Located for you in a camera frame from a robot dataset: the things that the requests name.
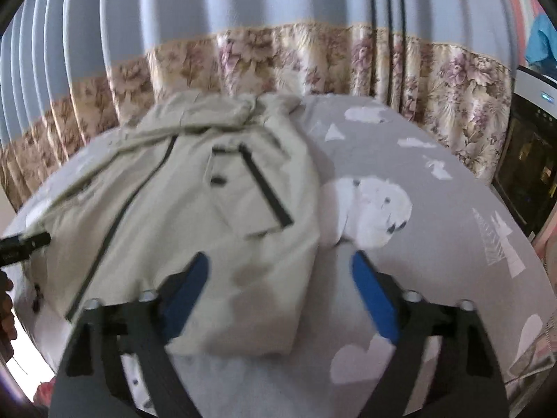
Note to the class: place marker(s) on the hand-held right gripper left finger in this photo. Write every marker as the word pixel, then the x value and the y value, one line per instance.
pixel 187 296

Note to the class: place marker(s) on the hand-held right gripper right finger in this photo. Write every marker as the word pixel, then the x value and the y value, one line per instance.
pixel 374 296

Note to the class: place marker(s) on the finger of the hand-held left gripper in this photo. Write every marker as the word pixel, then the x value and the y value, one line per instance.
pixel 26 246

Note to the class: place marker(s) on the light green hooded jacket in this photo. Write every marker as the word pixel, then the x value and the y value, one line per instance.
pixel 196 200

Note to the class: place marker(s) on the person's left hand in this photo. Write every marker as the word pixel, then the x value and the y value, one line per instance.
pixel 5 309

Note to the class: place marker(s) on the grey printed bed sheet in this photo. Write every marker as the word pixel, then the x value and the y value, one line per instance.
pixel 435 209

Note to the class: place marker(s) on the dark glass cabinet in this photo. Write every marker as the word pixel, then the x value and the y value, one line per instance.
pixel 526 161

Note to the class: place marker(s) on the blue curtain with floral hem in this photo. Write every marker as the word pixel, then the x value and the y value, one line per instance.
pixel 261 0

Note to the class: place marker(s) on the blue cloth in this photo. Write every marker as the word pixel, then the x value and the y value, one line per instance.
pixel 541 39

